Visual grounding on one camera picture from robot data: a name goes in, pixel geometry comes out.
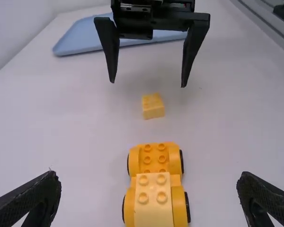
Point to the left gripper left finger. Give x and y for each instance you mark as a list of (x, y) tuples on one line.
[(21, 203)]

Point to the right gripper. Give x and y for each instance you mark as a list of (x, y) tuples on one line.
[(137, 21)]

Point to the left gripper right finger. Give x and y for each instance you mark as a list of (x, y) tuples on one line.
[(269, 203)]

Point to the blue mat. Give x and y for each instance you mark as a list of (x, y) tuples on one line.
[(85, 40)]

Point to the yellow toy brick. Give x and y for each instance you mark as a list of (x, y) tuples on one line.
[(153, 107)]

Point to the silver rails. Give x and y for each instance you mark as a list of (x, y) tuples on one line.
[(262, 13)]

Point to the yellow toy car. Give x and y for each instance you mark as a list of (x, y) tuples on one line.
[(153, 194)]

